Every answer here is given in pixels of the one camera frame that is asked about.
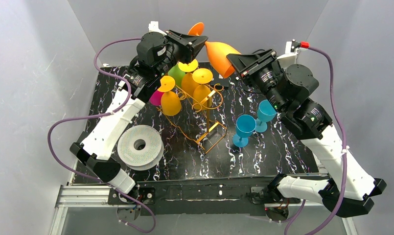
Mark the orange wine glass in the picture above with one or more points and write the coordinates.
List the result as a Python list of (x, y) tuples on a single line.
[(216, 51)]

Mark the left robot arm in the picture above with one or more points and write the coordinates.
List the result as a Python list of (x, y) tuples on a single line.
[(156, 54)]

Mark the blue wine glass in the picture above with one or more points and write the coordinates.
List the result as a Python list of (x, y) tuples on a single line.
[(245, 126)]

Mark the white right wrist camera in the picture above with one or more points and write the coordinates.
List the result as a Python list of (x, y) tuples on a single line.
[(292, 49)]

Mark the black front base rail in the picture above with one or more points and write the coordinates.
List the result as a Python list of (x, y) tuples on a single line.
[(203, 196)]

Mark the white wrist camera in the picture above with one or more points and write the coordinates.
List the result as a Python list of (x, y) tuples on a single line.
[(292, 49), (153, 26)]

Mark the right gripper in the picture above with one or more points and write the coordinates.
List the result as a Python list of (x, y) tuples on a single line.
[(254, 65)]

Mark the white perforated filament spool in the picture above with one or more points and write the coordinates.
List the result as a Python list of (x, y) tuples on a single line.
[(140, 147)]

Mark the black power adapter box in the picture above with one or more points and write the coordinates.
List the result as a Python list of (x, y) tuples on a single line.
[(219, 82)]

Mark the teal wine glass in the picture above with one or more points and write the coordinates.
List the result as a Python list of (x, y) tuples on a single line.
[(265, 114)]

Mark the magenta wine glass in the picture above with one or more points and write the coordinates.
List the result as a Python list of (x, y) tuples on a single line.
[(156, 98)]

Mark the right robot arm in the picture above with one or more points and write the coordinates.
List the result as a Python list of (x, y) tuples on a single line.
[(288, 86)]

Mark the yellow-orange wine glass back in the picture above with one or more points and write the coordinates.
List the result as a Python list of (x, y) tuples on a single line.
[(188, 84)]

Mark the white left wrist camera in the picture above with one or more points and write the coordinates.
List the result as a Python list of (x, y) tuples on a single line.
[(153, 26)]

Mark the gold wire glass rack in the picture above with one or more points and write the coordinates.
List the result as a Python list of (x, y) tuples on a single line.
[(212, 102)]

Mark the yellow-orange wine glass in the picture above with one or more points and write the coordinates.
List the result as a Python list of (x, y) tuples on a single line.
[(188, 84), (201, 76), (170, 101)]

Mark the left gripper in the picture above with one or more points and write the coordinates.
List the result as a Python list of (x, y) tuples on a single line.
[(178, 43)]

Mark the green wine glass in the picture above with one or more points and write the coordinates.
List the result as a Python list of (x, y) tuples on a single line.
[(177, 74)]

